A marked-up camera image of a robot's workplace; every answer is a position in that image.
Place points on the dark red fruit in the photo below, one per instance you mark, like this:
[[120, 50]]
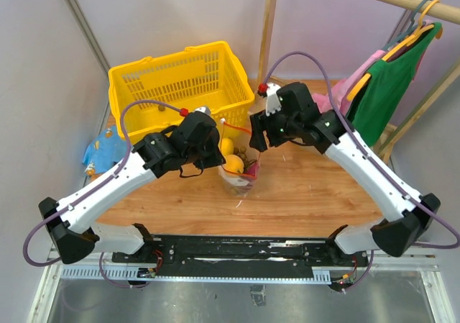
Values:
[[252, 169]]

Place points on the orange fruit with leaf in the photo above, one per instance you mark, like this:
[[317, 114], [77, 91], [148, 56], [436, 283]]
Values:
[[233, 165]]

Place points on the bunch of brown longans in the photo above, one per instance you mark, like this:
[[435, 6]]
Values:
[[247, 159]]

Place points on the grey clothes hanger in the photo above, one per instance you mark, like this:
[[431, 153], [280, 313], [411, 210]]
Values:
[[409, 24]]

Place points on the clear zip top bag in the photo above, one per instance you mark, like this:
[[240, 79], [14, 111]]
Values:
[[237, 185]]

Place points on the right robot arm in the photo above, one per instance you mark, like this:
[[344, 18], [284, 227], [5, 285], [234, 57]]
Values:
[[406, 212]]

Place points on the pink shirt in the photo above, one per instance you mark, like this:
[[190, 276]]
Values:
[[342, 88]]

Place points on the green shirt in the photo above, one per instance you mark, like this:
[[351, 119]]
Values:
[[376, 102]]

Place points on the yellow plastic shopping basket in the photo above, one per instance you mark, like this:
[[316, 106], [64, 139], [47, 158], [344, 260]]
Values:
[[205, 75]]

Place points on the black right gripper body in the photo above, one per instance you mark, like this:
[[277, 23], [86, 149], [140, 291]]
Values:
[[280, 129]]

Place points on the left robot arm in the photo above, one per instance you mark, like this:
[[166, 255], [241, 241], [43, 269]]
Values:
[[72, 221]]

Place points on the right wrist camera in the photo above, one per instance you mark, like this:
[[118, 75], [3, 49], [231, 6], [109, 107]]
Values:
[[272, 101]]

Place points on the yellow clothes hanger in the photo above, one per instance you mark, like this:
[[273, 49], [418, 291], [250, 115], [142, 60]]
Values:
[[399, 46]]

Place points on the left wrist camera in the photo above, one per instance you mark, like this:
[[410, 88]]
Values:
[[203, 109]]

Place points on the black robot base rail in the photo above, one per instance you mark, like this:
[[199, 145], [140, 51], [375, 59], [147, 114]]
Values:
[[245, 259]]

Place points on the blue cartoon cloth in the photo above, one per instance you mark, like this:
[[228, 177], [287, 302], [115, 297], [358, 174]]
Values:
[[104, 152]]

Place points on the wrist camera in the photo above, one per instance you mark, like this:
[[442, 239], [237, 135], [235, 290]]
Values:
[[203, 109], [272, 101]]

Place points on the wooden clothes rack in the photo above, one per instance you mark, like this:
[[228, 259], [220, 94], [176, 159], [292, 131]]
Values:
[[342, 34]]

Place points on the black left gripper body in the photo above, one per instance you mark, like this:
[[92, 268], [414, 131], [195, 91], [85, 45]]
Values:
[[207, 156]]

